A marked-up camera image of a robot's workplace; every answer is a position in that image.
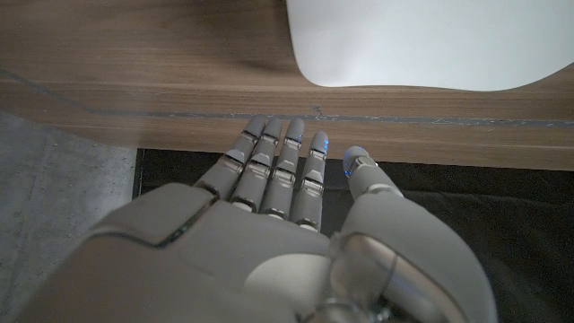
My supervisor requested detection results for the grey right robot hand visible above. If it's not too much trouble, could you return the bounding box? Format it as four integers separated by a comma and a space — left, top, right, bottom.
13, 115, 499, 323

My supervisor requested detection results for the white square paper plate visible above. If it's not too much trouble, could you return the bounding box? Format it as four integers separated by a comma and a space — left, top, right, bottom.
285, 0, 574, 92

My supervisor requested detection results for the black backdrop curtain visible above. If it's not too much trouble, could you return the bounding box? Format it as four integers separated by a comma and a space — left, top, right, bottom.
132, 147, 574, 323

